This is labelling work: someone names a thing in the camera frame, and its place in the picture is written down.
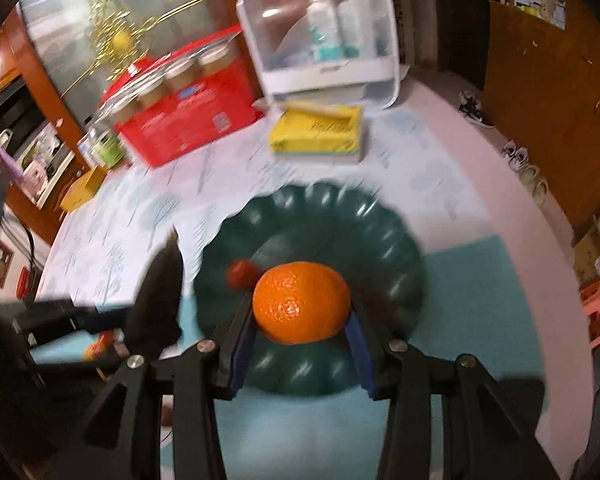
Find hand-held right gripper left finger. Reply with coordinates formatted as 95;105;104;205
50;302;261;480

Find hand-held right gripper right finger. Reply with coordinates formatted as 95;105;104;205
345;307;563;480

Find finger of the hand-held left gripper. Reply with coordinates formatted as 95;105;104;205
0;297;131;336

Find large yellow orange fruit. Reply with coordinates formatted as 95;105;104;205
82;332;118;378

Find orange mandarin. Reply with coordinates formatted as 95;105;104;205
252;261;352;345

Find red tomato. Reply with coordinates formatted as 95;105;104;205
227;259;256;291

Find dark overripe banana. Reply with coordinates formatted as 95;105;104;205
127;232;183;358

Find dark green scalloped plate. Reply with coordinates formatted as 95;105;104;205
192;182;426;398

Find small yellow box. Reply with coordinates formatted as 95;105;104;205
60;165;108;212

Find tree print tablecloth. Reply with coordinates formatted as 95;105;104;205
32;65;576;480

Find green label canister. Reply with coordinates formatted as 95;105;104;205
92;130;126;168

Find red paper cup pack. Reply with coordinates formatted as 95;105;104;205
102;25;266;168

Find yellow tissue pack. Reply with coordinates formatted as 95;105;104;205
268;101;366;165

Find gold door ornament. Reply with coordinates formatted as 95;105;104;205
60;0;226;101

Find white shoes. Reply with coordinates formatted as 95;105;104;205
501;142;531;171

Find black sneakers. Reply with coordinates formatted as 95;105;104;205
457;91;496;128

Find white clear storage case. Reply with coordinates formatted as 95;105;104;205
236;0;401;111

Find brown wooden cabinet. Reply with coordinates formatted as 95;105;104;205
482;0;600;233

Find white bottle teal label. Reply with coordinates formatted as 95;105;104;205
307;0;341;61

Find plain white bottle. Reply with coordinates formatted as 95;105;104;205
336;0;368;58

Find black cable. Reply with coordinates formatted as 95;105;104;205
21;222;40;273

